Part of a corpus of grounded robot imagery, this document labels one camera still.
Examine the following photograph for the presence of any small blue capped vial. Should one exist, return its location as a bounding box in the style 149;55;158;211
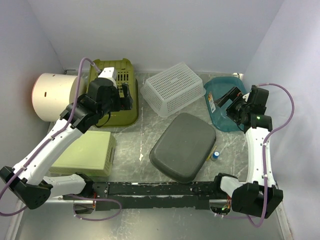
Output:
211;151;220;161

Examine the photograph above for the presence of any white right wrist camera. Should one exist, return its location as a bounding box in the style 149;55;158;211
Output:
241;93;250;103

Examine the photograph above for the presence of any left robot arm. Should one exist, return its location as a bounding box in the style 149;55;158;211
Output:
0;77;133;210

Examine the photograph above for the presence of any pale yellow perforated basket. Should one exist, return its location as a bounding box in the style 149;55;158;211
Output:
49;130;116;177

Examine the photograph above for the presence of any grey plastic tub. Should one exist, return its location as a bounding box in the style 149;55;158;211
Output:
149;112;217;184

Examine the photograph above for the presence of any beige cylindrical roll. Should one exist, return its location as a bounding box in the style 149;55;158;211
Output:
31;73;78;122

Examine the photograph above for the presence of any olive green plastic tub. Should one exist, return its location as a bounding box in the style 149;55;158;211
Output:
93;58;139;128

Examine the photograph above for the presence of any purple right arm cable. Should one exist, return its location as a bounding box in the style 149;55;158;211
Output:
214;82;295;228

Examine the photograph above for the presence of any aluminium front frame rail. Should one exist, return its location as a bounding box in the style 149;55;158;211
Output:
5;197;293;240

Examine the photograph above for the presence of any white plastic tray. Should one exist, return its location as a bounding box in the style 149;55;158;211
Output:
140;62;206;118

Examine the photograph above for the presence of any translucent blue plastic container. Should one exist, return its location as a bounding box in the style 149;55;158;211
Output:
203;76;248;133

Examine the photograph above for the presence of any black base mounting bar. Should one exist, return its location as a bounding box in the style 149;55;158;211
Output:
91;181;228;210

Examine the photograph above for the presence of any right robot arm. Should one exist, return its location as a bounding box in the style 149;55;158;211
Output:
212;85;284;220

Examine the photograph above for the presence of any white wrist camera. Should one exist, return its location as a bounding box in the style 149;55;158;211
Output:
241;93;250;103
98;67;118;88

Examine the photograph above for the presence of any yellow pencil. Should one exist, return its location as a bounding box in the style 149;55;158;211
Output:
206;145;217;161

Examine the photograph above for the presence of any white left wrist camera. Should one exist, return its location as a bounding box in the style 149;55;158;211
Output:
98;67;118;88

